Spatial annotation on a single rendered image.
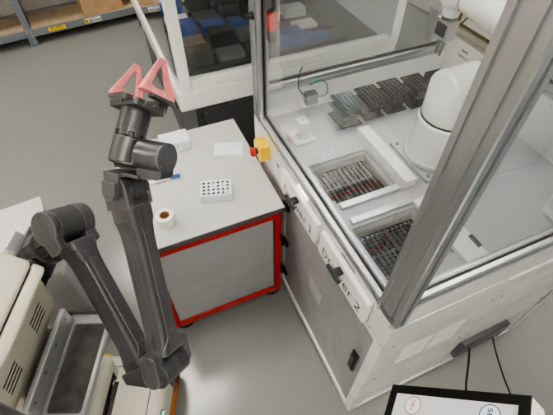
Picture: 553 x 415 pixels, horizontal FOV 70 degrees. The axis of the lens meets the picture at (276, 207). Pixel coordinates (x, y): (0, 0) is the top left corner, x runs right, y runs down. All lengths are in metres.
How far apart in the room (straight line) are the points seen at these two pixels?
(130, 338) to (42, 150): 2.61
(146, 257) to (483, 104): 0.63
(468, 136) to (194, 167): 1.29
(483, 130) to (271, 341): 1.65
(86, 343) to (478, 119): 0.93
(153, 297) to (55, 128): 2.85
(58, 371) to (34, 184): 2.21
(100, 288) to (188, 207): 0.74
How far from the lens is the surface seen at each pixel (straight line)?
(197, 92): 1.96
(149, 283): 0.83
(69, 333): 1.10
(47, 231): 0.95
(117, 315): 0.94
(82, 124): 3.53
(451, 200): 0.75
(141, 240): 0.81
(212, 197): 1.58
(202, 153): 1.82
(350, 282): 1.22
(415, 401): 1.01
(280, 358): 2.07
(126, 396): 1.83
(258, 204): 1.58
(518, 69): 0.60
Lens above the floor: 1.95
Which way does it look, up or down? 50 degrees down
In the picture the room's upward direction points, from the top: straight up
